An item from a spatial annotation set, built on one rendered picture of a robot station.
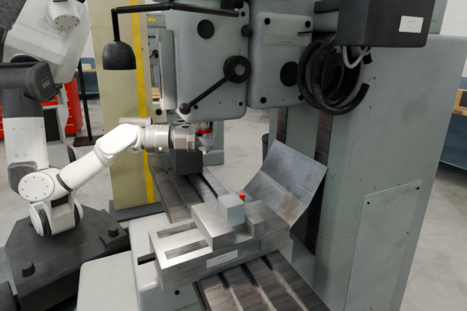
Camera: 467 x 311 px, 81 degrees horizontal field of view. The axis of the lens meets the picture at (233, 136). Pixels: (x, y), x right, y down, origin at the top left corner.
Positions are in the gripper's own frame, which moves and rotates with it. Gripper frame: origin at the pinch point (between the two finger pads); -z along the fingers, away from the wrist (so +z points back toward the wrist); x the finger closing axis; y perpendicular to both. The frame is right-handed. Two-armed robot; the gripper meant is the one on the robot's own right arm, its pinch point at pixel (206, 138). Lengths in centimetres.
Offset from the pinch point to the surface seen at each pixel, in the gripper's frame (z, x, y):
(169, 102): 10.1, -5.5, -12.5
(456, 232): -220, 100, 120
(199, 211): 1.8, -18.1, 14.5
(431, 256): -175, 75, 121
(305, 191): -34.1, -1.4, 18.8
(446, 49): -76, 2, -29
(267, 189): -24.5, 12.3, 25.3
